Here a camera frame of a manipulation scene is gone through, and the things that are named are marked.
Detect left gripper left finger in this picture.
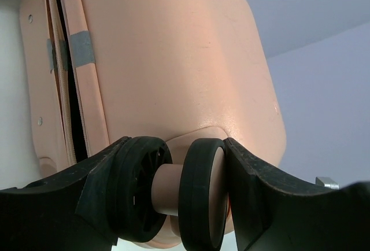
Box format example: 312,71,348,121
1,136,129,250

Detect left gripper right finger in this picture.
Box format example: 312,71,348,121
225,138,369,250

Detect pink hard-shell suitcase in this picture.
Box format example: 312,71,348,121
0,0,287,251

